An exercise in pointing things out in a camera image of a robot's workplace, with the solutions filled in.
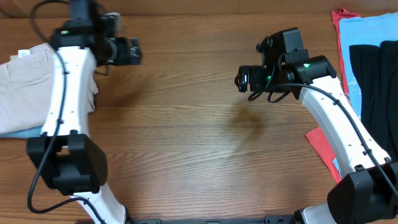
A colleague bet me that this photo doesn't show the beige cotton shorts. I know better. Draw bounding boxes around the beige cotton shorts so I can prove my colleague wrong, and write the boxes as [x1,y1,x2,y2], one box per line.
[1,44,98,136]

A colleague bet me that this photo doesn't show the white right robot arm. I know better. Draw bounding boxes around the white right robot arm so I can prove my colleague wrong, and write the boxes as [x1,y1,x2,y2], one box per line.
[234,63,397,223]

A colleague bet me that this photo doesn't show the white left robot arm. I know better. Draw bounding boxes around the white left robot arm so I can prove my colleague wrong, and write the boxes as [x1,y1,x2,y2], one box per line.
[27,37,141,223]

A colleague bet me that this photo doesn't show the red garment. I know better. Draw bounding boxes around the red garment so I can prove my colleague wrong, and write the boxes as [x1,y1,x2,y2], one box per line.
[305,7,361,183]

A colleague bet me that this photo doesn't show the folded blue denim jeans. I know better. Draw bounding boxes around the folded blue denim jeans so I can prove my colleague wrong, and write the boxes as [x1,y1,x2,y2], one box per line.
[1,126,42,139]

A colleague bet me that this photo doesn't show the black garment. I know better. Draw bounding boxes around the black garment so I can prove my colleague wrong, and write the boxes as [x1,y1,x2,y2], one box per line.
[349,41,397,160]

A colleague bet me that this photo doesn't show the light blue t-shirt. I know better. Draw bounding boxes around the light blue t-shirt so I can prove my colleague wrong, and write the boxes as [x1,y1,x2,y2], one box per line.
[331,11,398,172]

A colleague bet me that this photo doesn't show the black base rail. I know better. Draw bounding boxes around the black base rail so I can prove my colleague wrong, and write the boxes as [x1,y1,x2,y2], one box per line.
[76,214,299,224]

